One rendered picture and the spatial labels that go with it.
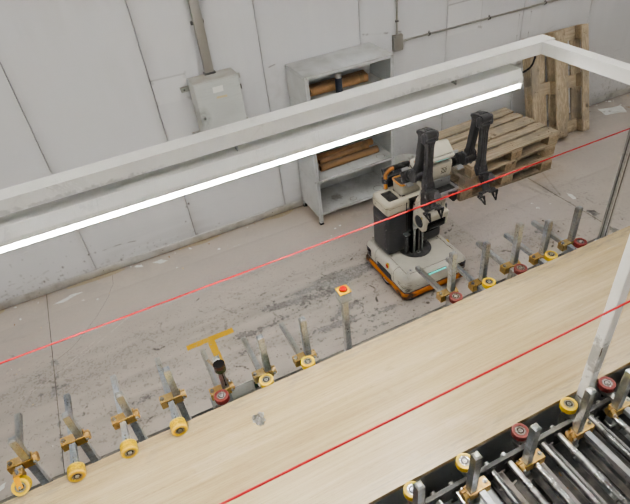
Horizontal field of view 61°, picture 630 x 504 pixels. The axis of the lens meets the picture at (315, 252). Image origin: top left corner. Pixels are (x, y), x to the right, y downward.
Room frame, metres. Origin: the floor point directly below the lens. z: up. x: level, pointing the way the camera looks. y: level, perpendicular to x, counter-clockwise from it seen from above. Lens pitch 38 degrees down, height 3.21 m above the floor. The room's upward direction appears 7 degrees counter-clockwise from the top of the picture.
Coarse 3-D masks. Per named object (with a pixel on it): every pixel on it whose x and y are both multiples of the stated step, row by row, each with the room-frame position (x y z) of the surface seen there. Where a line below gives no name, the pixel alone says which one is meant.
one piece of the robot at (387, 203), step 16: (384, 176) 3.73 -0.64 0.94; (384, 192) 3.70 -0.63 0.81; (416, 192) 3.63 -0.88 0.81; (384, 208) 3.53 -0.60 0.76; (400, 208) 3.54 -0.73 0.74; (384, 224) 3.54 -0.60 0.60; (400, 224) 3.54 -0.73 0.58; (384, 240) 3.54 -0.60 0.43; (400, 240) 3.54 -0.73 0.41; (416, 240) 3.55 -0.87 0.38
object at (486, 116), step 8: (480, 112) 3.28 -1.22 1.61; (488, 112) 3.25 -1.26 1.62; (472, 120) 3.30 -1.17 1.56; (488, 120) 3.20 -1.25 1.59; (472, 128) 3.30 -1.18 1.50; (472, 136) 3.29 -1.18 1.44; (472, 144) 3.30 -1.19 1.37; (464, 152) 3.34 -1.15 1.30; (472, 152) 3.32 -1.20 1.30; (464, 160) 3.32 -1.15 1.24
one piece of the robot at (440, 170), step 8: (440, 168) 3.35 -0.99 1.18; (448, 168) 3.38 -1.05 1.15; (440, 176) 3.36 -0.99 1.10; (416, 200) 3.40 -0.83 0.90; (440, 200) 3.37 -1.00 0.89; (416, 216) 3.38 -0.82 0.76; (424, 216) 3.30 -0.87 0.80; (432, 216) 3.30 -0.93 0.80; (416, 224) 3.38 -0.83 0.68; (424, 224) 3.29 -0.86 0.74
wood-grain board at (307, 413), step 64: (576, 256) 2.53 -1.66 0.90; (448, 320) 2.12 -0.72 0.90; (512, 320) 2.06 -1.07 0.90; (576, 320) 2.00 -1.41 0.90; (320, 384) 1.78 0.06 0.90; (384, 384) 1.73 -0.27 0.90; (448, 384) 1.68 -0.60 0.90; (512, 384) 1.63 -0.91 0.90; (576, 384) 1.59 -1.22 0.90; (192, 448) 1.50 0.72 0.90; (256, 448) 1.46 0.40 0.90; (320, 448) 1.41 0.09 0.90; (384, 448) 1.37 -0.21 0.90; (448, 448) 1.33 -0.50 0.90
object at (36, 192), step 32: (448, 64) 1.98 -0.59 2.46; (480, 64) 1.99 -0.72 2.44; (576, 64) 1.93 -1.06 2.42; (608, 64) 1.80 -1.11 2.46; (352, 96) 1.80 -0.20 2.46; (384, 96) 1.84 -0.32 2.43; (224, 128) 1.67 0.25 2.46; (256, 128) 1.66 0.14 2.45; (288, 128) 1.70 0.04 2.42; (128, 160) 1.52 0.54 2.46; (160, 160) 1.54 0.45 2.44; (0, 192) 1.42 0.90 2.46; (32, 192) 1.41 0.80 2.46; (64, 192) 1.43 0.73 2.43; (608, 320) 1.52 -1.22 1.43
